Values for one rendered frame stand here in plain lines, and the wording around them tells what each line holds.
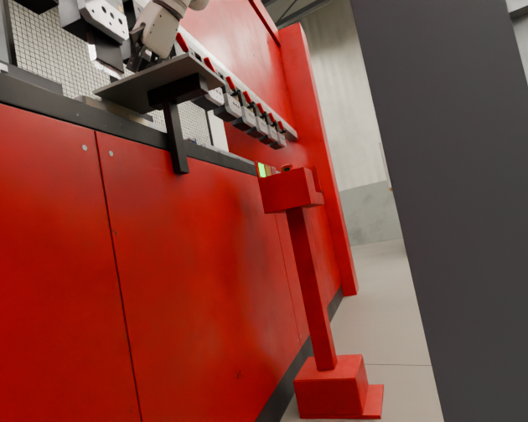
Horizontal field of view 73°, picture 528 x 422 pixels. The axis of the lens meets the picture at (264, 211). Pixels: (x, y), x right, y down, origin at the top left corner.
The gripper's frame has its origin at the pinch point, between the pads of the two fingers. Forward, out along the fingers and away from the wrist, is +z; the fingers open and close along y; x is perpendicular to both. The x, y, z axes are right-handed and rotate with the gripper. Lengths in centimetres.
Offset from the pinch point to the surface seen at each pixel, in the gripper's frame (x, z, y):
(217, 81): 18.5, -5.7, -5.0
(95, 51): -9.9, 1.3, 5.6
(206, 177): 22.6, 18.3, -13.7
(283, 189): 38, 13, -35
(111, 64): -8.9, 2.5, 0.8
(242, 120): -13, -4, -90
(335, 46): -209, -283, -746
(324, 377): 77, 58, -36
